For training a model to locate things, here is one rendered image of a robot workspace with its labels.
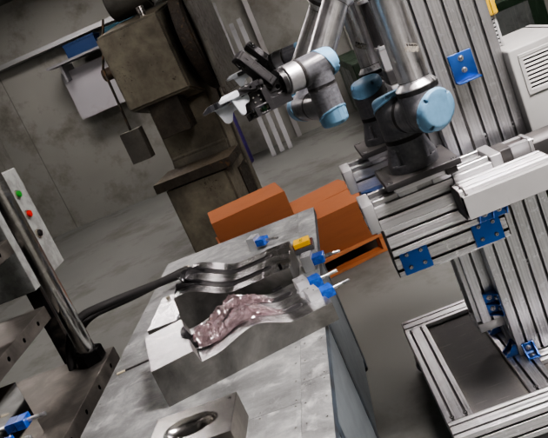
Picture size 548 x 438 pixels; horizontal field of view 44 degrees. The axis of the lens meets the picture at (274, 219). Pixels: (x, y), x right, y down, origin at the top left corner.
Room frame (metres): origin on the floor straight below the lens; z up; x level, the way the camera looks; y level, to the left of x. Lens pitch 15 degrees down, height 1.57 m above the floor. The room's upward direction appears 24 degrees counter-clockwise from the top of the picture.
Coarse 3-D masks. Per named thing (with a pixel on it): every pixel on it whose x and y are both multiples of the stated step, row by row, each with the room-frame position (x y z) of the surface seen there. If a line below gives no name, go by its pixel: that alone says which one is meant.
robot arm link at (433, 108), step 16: (368, 0) 1.82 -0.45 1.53; (384, 0) 1.78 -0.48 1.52; (400, 0) 1.79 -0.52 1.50; (384, 16) 1.78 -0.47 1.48; (400, 16) 1.78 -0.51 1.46; (384, 32) 1.80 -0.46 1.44; (400, 32) 1.78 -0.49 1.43; (400, 48) 1.78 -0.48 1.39; (416, 48) 1.78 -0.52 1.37; (400, 64) 1.79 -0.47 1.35; (416, 64) 1.78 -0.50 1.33; (400, 80) 1.80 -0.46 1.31; (416, 80) 1.78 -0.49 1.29; (432, 80) 1.77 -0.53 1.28; (400, 96) 1.80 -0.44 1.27; (416, 96) 1.77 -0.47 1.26; (432, 96) 1.75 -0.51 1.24; (448, 96) 1.77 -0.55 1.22; (400, 112) 1.83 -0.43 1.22; (416, 112) 1.76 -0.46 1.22; (432, 112) 1.75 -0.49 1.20; (448, 112) 1.77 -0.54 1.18; (400, 128) 1.86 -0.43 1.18; (416, 128) 1.79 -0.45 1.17; (432, 128) 1.76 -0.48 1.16
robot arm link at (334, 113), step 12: (324, 84) 1.69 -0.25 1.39; (336, 84) 1.71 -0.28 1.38; (312, 96) 1.71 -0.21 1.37; (324, 96) 1.69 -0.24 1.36; (336, 96) 1.70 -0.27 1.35; (312, 108) 1.74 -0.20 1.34; (324, 108) 1.70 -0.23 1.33; (336, 108) 1.69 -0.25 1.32; (324, 120) 1.71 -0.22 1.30; (336, 120) 1.70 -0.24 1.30
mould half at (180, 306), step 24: (216, 264) 2.25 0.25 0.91; (240, 264) 2.22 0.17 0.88; (264, 264) 2.09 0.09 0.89; (288, 264) 2.00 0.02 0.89; (192, 288) 2.04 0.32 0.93; (216, 288) 2.04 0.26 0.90; (240, 288) 2.00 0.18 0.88; (264, 288) 1.98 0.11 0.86; (168, 312) 2.13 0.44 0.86; (192, 312) 2.02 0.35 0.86
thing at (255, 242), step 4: (252, 236) 2.59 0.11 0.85; (256, 236) 2.59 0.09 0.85; (260, 236) 2.59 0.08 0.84; (264, 236) 2.57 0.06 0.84; (276, 236) 2.53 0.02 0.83; (248, 240) 2.58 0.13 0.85; (252, 240) 2.57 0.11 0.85; (256, 240) 2.57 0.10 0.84; (260, 240) 2.55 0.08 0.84; (264, 240) 2.56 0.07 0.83; (268, 240) 2.55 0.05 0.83; (248, 244) 2.58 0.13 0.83; (252, 244) 2.57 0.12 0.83; (256, 244) 2.57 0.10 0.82; (260, 244) 2.56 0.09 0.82; (264, 244) 2.55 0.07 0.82; (252, 248) 2.58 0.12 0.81; (256, 248) 2.57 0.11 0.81
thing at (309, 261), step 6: (306, 252) 2.14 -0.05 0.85; (318, 252) 2.13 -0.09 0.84; (330, 252) 2.11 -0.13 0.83; (336, 252) 2.10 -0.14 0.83; (300, 258) 2.11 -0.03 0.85; (306, 258) 2.11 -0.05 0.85; (312, 258) 2.11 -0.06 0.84; (318, 258) 2.10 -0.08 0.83; (324, 258) 2.11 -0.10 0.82; (306, 264) 2.11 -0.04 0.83; (312, 264) 2.10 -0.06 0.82; (306, 270) 2.11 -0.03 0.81
